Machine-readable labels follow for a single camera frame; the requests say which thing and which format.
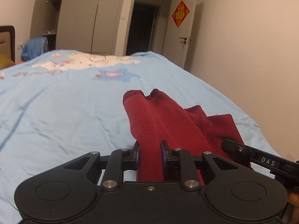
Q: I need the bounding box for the olive green pillow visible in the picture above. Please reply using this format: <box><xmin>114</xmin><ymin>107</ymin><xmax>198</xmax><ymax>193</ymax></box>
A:
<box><xmin>0</xmin><ymin>53</ymin><xmax>16</xmax><ymax>70</ymax></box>

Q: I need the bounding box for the grey built-in wardrobe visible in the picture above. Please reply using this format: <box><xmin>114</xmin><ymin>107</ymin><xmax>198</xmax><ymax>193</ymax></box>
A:
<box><xmin>30</xmin><ymin>0</ymin><xmax>123</xmax><ymax>55</ymax></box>

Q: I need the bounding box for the white bedroom door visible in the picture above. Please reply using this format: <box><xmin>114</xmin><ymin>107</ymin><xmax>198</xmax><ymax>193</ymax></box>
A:
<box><xmin>162</xmin><ymin>0</ymin><xmax>197</xmax><ymax>69</ymax></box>

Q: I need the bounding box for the brown padded bed headboard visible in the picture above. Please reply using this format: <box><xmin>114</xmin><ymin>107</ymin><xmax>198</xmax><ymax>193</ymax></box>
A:
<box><xmin>0</xmin><ymin>25</ymin><xmax>15</xmax><ymax>62</ymax></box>

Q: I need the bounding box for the blue clothes pile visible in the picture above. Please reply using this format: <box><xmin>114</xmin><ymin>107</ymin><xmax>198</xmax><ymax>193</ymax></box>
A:
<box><xmin>21</xmin><ymin>36</ymin><xmax>48</xmax><ymax>62</ymax></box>

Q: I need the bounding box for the red fu door decoration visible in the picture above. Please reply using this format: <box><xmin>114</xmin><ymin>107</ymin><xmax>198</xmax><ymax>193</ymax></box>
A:
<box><xmin>171</xmin><ymin>0</ymin><xmax>190</xmax><ymax>28</ymax></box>

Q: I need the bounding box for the light blue printed bed sheet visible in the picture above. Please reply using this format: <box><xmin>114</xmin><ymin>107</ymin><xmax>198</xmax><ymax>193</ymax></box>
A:
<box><xmin>1</xmin><ymin>50</ymin><xmax>275</xmax><ymax>223</ymax></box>

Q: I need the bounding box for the dark red knit shirt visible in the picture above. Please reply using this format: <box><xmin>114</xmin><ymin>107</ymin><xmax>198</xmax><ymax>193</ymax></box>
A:
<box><xmin>123</xmin><ymin>89</ymin><xmax>243</xmax><ymax>182</ymax></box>

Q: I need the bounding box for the orange bed sheet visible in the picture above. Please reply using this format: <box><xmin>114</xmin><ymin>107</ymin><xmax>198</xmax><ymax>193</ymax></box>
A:
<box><xmin>15</xmin><ymin>61</ymin><xmax>25</xmax><ymax>65</ymax></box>

